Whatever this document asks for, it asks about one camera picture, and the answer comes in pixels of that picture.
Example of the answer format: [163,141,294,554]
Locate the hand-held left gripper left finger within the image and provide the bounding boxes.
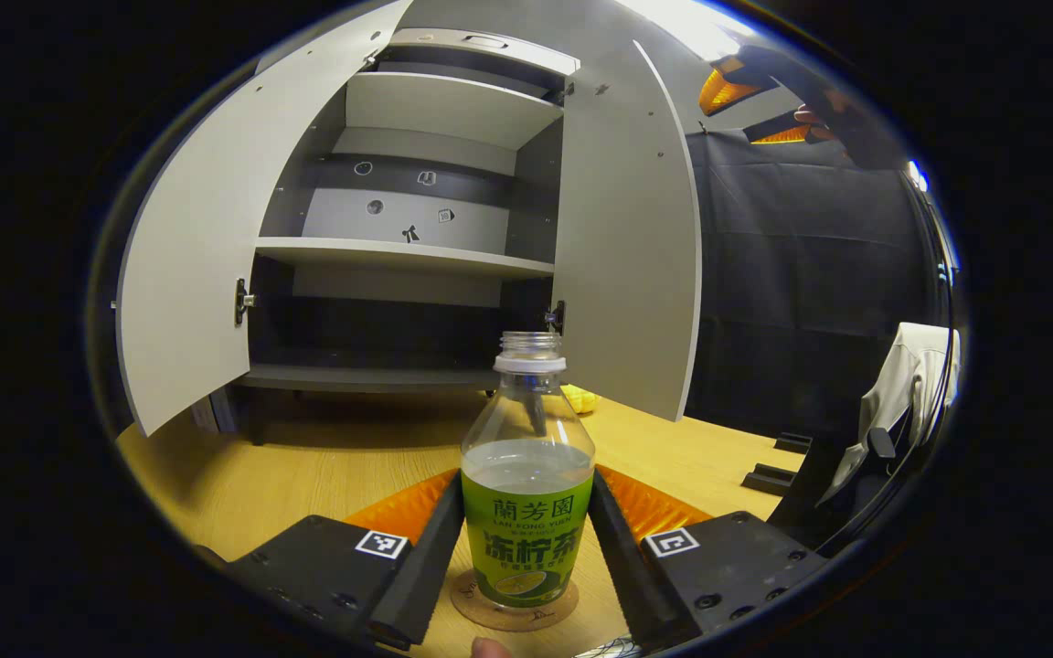
[220,468,466,653]

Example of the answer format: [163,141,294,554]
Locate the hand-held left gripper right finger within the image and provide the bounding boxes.
[587,464,831,653]

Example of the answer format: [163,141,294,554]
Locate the brown cork coaster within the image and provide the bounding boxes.
[450,568,580,632]

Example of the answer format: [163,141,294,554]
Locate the green label bottle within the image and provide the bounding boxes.
[461,331,597,610]

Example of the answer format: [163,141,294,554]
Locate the white cabinet door square stickers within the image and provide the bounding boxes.
[549,38,703,423]

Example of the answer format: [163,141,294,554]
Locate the white cabinet door checkered sticker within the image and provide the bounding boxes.
[113,0,413,438]

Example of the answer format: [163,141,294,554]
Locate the white cabinet shelf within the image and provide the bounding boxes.
[345,71,566,152]
[255,237,557,280]

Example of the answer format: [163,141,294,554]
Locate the grey white cabinet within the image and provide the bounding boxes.
[216,26,584,449]

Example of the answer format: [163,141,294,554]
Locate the white cabinet drawer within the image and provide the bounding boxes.
[387,27,582,77]

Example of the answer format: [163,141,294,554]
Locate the long ceiling light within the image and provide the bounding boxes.
[622,0,761,63]

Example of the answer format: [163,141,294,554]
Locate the black chair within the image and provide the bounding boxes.
[741,402,948,554]

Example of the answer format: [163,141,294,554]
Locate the white garment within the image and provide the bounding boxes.
[824,322,962,504]

